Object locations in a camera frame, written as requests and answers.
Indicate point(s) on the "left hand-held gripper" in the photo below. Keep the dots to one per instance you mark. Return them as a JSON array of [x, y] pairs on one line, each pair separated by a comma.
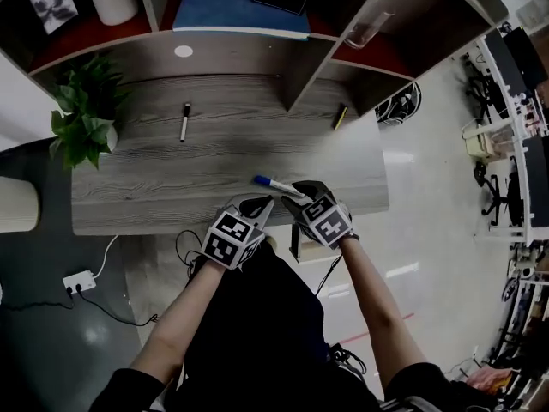
[[229, 240]]

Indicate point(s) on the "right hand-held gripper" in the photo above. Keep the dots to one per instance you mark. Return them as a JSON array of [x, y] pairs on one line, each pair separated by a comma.
[[328, 223]]

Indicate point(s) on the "blue-capped marker pen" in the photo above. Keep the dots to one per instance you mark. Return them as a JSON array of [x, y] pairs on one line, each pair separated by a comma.
[[268, 181]]

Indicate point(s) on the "yellow highlighter pen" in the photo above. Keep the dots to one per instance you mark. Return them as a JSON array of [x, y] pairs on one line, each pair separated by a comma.
[[340, 116]]

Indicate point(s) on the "black-capped marker pen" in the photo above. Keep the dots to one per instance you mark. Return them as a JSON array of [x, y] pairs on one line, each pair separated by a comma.
[[185, 122]]

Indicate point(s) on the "person's right forearm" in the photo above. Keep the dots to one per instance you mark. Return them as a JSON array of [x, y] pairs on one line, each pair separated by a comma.
[[377, 311]]

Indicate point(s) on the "person's left forearm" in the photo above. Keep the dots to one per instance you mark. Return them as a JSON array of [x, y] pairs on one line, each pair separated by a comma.
[[180, 324]]

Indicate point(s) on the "grey wooden desk hutch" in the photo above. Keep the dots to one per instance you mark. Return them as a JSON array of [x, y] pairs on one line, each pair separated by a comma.
[[240, 58]]

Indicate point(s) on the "black office chair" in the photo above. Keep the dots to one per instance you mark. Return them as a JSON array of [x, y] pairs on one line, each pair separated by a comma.
[[512, 195], [486, 88]]

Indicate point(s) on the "long white office desk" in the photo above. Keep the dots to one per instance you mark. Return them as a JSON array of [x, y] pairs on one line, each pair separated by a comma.
[[521, 144]]

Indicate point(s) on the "person's black clothing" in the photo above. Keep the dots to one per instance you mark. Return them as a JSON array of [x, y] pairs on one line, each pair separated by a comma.
[[266, 324]]

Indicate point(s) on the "red floor tape strip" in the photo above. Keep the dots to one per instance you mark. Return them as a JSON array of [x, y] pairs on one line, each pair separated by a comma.
[[358, 336]]

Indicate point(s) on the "clear drinking glass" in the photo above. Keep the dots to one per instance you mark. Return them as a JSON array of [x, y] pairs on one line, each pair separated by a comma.
[[366, 26]]

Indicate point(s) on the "white power strip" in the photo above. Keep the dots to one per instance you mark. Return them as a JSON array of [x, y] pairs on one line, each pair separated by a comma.
[[79, 279]]

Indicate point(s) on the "green potted plant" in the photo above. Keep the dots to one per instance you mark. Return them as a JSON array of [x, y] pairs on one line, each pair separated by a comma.
[[86, 114]]

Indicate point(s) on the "cream storage crate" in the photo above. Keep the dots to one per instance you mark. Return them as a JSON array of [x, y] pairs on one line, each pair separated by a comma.
[[486, 140]]

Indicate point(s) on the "blue book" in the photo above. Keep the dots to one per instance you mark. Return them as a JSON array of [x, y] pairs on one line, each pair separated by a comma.
[[223, 11]]

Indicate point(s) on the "white cylindrical pot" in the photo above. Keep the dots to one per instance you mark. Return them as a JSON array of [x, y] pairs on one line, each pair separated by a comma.
[[113, 2]]

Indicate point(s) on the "pink cloth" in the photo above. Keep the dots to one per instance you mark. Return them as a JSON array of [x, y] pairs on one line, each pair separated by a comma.
[[489, 377]]

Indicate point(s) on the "black framed picture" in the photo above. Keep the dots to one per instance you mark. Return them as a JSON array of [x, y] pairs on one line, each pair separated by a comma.
[[53, 4]]

